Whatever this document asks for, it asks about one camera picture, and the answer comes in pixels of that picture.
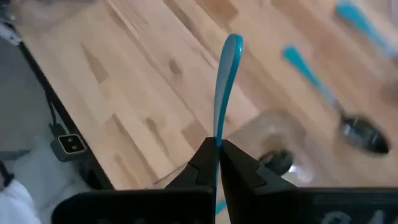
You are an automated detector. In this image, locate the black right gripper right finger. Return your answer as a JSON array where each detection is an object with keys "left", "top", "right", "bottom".
[{"left": 220, "top": 139, "right": 398, "bottom": 224}]

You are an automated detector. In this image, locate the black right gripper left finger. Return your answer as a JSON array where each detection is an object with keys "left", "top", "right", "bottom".
[{"left": 51, "top": 138, "right": 220, "bottom": 224}]

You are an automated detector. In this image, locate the white cloth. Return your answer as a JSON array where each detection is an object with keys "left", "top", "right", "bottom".
[{"left": 0, "top": 136, "right": 91, "bottom": 224}]

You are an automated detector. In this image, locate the grey stereo camera box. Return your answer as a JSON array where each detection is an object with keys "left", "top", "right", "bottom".
[{"left": 50, "top": 133, "right": 88, "bottom": 162}]

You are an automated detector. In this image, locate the black camera cable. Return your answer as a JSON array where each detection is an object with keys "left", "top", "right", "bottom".
[{"left": 43, "top": 90, "right": 68, "bottom": 138}]

